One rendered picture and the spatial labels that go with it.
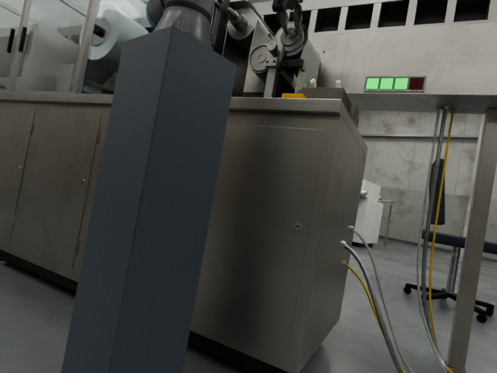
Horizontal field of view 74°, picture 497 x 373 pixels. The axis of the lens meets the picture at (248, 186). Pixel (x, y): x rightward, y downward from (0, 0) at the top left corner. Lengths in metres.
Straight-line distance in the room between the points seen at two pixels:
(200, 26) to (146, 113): 0.25
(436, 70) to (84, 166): 1.57
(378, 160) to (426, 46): 9.75
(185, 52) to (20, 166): 1.39
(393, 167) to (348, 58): 9.55
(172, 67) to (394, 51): 1.19
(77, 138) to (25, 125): 0.42
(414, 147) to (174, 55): 10.62
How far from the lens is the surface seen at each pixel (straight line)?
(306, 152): 1.01
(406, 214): 10.90
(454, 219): 10.67
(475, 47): 1.72
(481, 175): 1.74
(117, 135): 0.82
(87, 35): 1.91
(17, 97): 2.10
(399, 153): 11.23
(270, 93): 1.36
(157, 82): 0.73
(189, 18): 0.85
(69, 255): 1.63
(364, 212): 6.35
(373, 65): 1.71
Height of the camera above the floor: 0.58
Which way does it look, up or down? 2 degrees up
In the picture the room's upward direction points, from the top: 10 degrees clockwise
